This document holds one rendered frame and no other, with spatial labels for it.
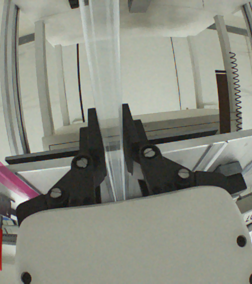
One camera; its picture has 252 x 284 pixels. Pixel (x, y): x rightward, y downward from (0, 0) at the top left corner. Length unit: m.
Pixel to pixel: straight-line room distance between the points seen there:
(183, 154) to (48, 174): 0.14
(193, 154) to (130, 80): 1.72
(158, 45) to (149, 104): 0.65
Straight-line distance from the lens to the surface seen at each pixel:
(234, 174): 0.28
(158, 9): 0.67
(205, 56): 2.26
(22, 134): 0.46
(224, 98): 0.66
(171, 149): 0.18
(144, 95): 1.90
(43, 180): 0.20
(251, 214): 0.70
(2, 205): 0.27
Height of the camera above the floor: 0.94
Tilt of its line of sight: 12 degrees up
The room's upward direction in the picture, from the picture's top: 173 degrees clockwise
